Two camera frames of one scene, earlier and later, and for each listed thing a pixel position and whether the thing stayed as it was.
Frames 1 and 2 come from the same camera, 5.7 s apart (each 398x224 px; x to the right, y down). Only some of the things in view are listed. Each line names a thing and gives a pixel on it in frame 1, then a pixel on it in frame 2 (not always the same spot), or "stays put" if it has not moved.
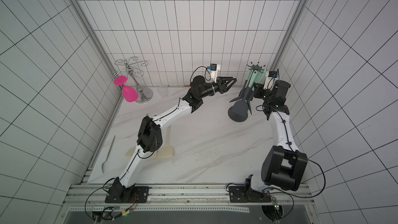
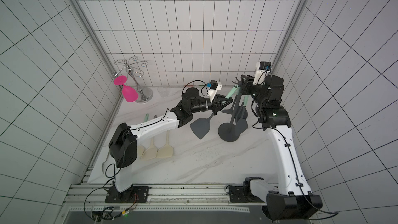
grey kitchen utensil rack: (239, 111) to (230, 132)
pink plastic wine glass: (129, 94) stays put
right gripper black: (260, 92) to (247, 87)
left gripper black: (224, 87) to (217, 106)
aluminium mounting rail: (193, 196) stays put
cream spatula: (166, 151) stays put
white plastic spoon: (107, 157) stays put
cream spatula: (153, 156) stays put
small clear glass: (162, 91) stays put
